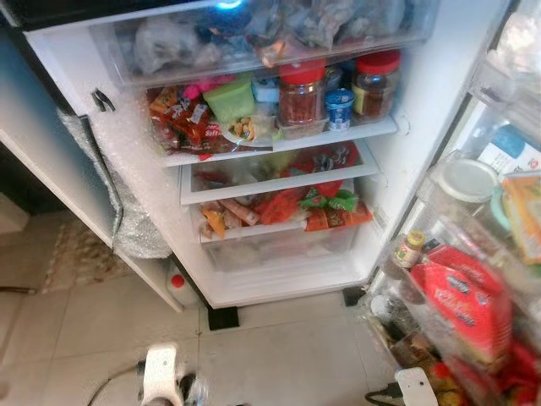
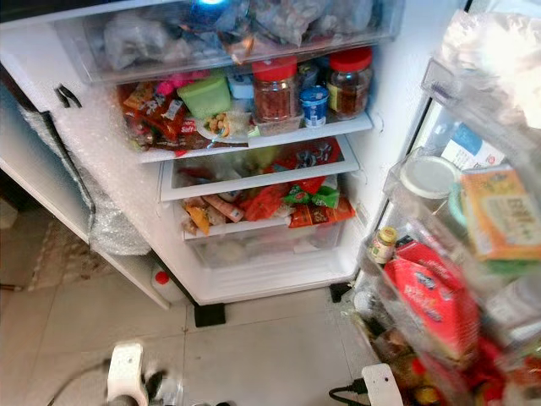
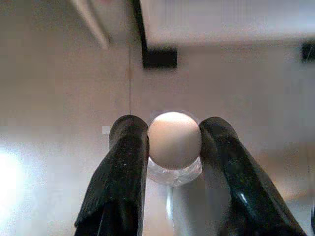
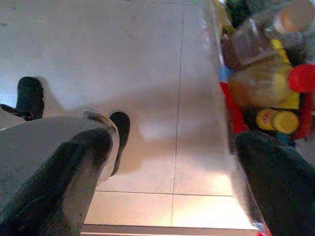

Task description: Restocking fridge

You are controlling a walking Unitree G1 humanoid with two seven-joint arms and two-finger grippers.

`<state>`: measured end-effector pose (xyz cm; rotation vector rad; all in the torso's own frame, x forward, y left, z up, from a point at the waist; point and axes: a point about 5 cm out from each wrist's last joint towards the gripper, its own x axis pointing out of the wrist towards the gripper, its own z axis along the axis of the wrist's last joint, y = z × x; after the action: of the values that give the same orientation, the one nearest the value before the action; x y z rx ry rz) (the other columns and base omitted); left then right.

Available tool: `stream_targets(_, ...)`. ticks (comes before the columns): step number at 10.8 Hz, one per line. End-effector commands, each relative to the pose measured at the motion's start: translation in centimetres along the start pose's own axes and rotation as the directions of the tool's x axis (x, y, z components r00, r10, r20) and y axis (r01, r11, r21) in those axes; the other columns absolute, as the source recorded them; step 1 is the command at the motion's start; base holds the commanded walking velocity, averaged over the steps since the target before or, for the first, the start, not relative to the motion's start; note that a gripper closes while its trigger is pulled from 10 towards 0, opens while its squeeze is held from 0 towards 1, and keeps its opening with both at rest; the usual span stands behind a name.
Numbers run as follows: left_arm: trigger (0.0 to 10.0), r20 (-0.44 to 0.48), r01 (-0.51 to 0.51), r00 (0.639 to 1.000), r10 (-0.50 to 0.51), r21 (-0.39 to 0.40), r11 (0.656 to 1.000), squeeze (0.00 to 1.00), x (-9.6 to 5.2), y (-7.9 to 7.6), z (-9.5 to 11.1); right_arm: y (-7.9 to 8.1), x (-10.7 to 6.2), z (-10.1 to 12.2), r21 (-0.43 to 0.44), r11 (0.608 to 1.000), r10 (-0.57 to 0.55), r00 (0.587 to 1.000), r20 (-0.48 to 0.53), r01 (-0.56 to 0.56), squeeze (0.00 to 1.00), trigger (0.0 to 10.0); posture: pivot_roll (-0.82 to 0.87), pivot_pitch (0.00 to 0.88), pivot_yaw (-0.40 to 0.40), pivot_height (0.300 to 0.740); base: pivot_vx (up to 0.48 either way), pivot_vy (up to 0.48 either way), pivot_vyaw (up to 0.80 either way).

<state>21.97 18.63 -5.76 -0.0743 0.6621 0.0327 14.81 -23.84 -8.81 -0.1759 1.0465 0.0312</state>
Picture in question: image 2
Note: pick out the pink plastic item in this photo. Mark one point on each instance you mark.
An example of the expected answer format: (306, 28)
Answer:
(179, 83)

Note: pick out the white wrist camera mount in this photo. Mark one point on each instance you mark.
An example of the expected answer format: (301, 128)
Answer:
(382, 386)
(127, 370)

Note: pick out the white framed fridge tray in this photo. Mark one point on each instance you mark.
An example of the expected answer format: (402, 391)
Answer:
(232, 184)

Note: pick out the white lid jar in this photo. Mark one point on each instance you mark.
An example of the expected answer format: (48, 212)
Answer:
(429, 176)

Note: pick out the red lid jar dark contents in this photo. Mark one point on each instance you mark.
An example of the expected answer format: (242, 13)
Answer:
(351, 85)

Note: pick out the small bottle gold lid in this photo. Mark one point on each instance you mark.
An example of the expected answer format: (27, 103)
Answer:
(383, 245)

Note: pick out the green red packet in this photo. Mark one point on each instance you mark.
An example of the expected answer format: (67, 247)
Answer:
(313, 196)

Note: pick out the orange red snack packet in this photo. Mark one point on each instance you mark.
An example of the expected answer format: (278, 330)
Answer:
(152, 118)

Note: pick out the grey bubble wrap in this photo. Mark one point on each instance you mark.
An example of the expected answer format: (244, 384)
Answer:
(110, 220)

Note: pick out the white bottle red cap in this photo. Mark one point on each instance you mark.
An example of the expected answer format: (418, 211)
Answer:
(167, 284)

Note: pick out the empty clear fridge drawer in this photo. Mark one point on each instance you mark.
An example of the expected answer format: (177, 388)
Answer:
(262, 250)

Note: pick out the pack of sausages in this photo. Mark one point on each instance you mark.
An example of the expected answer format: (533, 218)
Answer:
(224, 208)

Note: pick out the clear drawer with packets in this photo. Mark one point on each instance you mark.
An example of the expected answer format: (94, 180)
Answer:
(262, 227)

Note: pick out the red packet black print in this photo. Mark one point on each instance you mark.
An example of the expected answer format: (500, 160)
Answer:
(308, 155)

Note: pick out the white trimmed glass shelf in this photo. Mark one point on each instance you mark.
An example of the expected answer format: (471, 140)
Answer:
(313, 134)

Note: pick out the green plastic container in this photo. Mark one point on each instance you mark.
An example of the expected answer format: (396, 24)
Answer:
(204, 97)

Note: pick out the blue white yogurt cup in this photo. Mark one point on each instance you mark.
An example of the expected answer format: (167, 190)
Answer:
(314, 107)

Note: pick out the patterned floor mat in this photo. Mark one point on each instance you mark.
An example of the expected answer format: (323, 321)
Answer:
(76, 258)

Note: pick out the orange cardboard box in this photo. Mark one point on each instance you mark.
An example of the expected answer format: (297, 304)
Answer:
(503, 211)

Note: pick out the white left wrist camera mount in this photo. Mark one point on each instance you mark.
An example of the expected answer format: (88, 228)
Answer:
(127, 370)

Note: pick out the clear plastic bag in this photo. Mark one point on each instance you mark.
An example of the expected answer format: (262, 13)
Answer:
(494, 59)

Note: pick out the blue white carton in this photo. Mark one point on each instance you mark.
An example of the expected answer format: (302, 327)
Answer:
(473, 145)

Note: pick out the white bowl with food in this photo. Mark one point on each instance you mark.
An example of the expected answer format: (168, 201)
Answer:
(222, 127)

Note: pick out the large red food bag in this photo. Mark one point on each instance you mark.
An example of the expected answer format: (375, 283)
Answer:
(431, 304)

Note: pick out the fridge door with shelves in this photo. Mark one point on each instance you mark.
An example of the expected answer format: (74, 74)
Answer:
(423, 110)

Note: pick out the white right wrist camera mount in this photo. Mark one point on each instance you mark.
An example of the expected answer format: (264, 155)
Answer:
(382, 386)

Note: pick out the clear fridge drawer with bags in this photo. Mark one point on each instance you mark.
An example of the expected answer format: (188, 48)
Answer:
(220, 38)

